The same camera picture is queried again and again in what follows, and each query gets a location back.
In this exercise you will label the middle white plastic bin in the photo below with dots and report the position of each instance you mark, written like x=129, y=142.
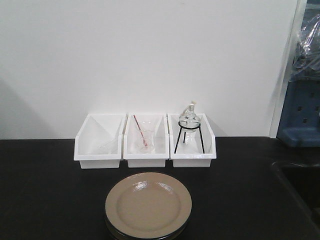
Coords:
x=159, y=125

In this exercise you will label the glass beaker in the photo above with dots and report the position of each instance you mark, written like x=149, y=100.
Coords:
x=149, y=136

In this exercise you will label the black wire tripod stand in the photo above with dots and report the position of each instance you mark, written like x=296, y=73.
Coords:
x=188, y=133

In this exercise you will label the black lab sink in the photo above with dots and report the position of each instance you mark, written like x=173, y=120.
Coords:
x=303, y=182

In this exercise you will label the beige round plate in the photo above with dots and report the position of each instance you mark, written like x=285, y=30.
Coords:
x=148, y=222
x=148, y=203

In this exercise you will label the plastic bag of pegs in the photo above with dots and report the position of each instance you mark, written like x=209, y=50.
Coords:
x=306, y=63

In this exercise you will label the glass alcohol lamp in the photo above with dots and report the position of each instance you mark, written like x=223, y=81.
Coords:
x=188, y=119

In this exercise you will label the left white plastic bin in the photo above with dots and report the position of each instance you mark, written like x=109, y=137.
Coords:
x=99, y=142

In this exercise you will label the white plastic bin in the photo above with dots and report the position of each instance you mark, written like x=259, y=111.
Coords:
x=159, y=125
x=99, y=142
x=189, y=155

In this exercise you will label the right white plastic bin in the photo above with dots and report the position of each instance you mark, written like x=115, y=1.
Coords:
x=189, y=155

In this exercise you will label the blue-grey pegboard drying rack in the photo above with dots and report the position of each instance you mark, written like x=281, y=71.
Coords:
x=299, y=124

